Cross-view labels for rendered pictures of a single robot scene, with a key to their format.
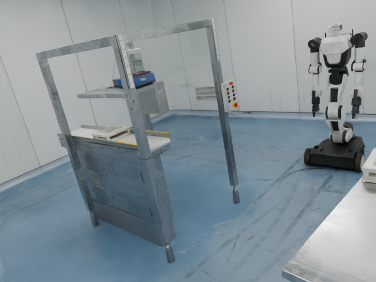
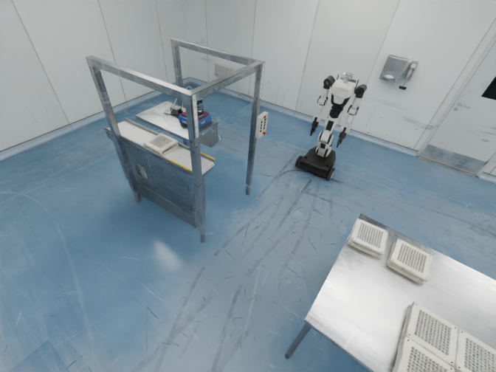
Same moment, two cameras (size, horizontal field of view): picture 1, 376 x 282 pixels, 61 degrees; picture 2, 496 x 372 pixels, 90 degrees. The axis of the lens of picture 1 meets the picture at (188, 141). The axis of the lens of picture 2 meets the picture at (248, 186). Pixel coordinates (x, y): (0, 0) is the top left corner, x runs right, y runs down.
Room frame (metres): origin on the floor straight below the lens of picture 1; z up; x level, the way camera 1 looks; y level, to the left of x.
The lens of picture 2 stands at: (0.45, 0.33, 2.46)
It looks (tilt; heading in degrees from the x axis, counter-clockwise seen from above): 43 degrees down; 344
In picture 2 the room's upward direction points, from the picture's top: 6 degrees clockwise
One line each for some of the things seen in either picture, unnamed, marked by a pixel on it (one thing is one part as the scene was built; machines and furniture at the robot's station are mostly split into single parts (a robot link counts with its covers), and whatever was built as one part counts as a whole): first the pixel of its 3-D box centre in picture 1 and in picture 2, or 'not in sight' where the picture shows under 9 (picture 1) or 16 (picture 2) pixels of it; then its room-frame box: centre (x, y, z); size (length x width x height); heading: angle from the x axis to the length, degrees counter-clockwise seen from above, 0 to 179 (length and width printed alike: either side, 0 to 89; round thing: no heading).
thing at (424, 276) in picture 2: not in sight; (410, 258); (1.09, -1.13, 0.95); 0.25 x 0.24 x 0.02; 131
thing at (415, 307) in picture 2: not in sight; (432, 331); (0.65, -0.92, 0.95); 0.25 x 0.24 x 0.02; 131
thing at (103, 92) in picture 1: (119, 90); (176, 120); (2.51, 0.44, 1.36); 0.62 x 0.38 x 0.04; 45
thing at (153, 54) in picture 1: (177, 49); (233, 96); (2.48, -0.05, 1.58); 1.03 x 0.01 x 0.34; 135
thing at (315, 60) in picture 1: (315, 62); (323, 96); (3.47, -1.51, 1.12); 0.13 x 0.12 x 0.22; 45
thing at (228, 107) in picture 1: (230, 95); (261, 125); (2.84, -0.45, 1.08); 0.17 x 0.06 x 0.26; 135
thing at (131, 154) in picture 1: (108, 142); (156, 149); (2.78, 0.71, 0.88); 1.30 x 0.29 x 0.10; 45
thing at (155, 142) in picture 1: (107, 139); (156, 146); (2.78, 0.71, 0.92); 1.35 x 0.25 x 0.05; 45
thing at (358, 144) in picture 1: (339, 143); (321, 155); (3.34, -1.69, 0.19); 0.64 x 0.52 x 0.33; 136
